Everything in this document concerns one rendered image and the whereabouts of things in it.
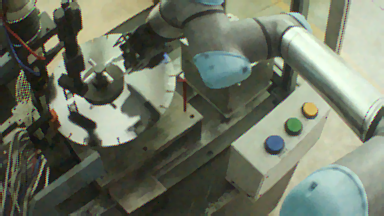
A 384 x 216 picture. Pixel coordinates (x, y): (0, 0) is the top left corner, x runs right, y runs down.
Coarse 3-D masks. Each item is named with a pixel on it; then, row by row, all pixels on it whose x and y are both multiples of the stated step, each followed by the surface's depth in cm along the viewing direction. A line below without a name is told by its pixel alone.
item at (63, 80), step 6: (60, 78) 88; (66, 78) 88; (72, 78) 84; (78, 78) 84; (60, 84) 89; (66, 84) 87; (72, 84) 87; (78, 84) 86; (84, 84) 87; (72, 90) 87; (78, 90) 86; (84, 90) 87; (66, 96) 91
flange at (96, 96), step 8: (112, 64) 100; (88, 72) 98; (112, 72) 98; (120, 72) 98; (96, 80) 95; (104, 80) 95; (120, 80) 96; (96, 88) 95; (104, 88) 95; (112, 88) 95; (120, 88) 95; (88, 96) 94; (96, 96) 94; (104, 96) 94; (112, 96) 94
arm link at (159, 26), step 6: (156, 6) 75; (150, 12) 76; (156, 12) 73; (150, 18) 75; (156, 18) 74; (162, 18) 73; (150, 24) 76; (156, 24) 74; (162, 24) 73; (168, 24) 73; (156, 30) 75; (162, 30) 75; (168, 30) 74; (174, 30) 74; (180, 30) 74; (168, 36) 76; (174, 36) 76
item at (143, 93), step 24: (96, 48) 104; (144, 72) 99; (168, 72) 99; (48, 96) 95; (72, 96) 95; (120, 96) 95; (144, 96) 95; (168, 96) 95; (72, 120) 91; (96, 120) 91; (120, 120) 91; (144, 120) 92; (96, 144) 88
